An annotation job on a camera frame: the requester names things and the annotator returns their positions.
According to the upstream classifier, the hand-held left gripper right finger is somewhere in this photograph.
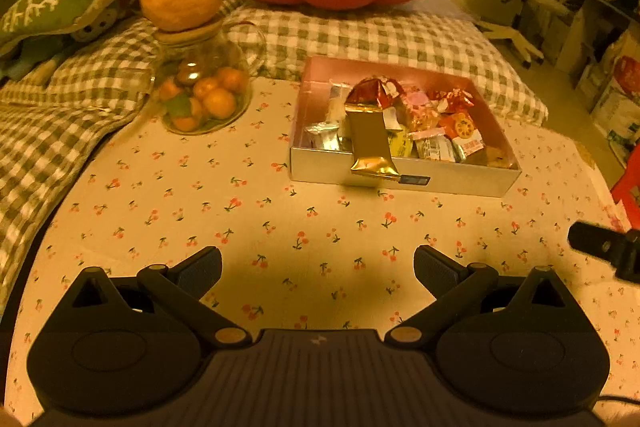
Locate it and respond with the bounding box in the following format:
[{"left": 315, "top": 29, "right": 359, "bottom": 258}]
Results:
[{"left": 384, "top": 245, "right": 585, "bottom": 349}]

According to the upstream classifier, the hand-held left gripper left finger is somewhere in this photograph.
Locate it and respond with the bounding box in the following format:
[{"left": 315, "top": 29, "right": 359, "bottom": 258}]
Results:
[{"left": 52, "top": 246, "right": 253, "bottom": 349}]

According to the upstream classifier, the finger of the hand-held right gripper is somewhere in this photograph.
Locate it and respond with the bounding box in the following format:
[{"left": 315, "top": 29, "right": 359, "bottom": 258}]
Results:
[{"left": 568, "top": 221, "right": 640, "bottom": 283}]

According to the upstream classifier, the white labelled snack packet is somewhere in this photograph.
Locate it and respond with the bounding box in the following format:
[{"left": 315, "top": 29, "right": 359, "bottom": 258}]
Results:
[{"left": 412, "top": 129, "right": 456, "bottom": 162}]

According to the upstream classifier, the yellow snack packet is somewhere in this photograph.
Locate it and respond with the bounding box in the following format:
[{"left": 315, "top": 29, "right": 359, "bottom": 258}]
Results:
[{"left": 385, "top": 129, "right": 416, "bottom": 158}]

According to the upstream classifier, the gold snack bar packet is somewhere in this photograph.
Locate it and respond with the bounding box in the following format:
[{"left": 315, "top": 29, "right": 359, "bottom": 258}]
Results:
[{"left": 344, "top": 102, "right": 401, "bottom": 182}]

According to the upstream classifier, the small orange snack packet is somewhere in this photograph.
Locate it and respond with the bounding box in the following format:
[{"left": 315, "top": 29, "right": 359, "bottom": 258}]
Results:
[{"left": 442, "top": 112, "right": 483, "bottom": 140}]

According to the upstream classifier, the silver box with pink inside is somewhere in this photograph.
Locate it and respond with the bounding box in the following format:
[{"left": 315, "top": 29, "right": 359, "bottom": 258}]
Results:
[{"left": 288, "top": 55, "right": 523, "bottom": 198}]

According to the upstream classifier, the pink candy wrapper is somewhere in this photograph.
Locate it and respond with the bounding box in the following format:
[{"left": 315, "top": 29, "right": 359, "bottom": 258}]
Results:
[{"left": 400, "top": 89, "right": 443, "bottom": 130}]

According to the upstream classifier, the red foil candy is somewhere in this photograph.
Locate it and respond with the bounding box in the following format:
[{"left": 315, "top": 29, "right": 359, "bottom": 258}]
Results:
[{"left": 430, "top": 88, "right": 476, "bottom": 112}]

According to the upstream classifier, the silver foil snack packet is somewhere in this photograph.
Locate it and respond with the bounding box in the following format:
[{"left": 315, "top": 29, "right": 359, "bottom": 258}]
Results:
[{"left": 304, "top": 119, "right": 346, "bottom": 152}]

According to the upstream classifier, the translucent long snack packet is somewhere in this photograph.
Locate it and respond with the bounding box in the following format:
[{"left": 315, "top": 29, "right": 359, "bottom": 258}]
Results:
[{"left": 325, "top": 79, "right": 353, "bottom": 125}]

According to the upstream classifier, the red bag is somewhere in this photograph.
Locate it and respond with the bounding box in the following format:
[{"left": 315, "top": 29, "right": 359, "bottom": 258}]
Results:
[{"left": 611, "top": 172, "right": 640, "bottom": 233}]

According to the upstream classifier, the cherry print sheet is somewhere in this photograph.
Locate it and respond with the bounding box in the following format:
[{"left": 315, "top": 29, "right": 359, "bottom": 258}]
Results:
[{"left": 5, "top": 77, "right": 640, "bottom": 427}]

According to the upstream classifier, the pile of small tangerines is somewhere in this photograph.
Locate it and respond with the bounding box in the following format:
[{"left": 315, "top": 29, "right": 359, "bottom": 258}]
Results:
[{"left": 159, "top": 64, "right": 248, "bottom": 132}]

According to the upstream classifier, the green checked quilt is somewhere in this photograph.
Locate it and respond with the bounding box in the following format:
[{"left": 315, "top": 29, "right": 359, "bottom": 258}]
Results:
[{"left": 0, "top": 0, "right": 550, "bottom": 293}]

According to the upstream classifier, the glass jug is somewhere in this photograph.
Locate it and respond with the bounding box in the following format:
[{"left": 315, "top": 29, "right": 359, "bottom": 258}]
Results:
[{"left": 150, "top": 18, "right": 268, "bottom": 136}]

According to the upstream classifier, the wooden jug lid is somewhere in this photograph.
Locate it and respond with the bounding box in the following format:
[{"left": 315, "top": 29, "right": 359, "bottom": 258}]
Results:
[{"left": 152, "top": 19, "right": 224, "bottom": 45}]

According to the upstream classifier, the grey plush toy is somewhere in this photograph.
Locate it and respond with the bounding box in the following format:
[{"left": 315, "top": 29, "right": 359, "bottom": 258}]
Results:
[{"left": 70, "top": 4, "right": 133, "bottom": 42}]

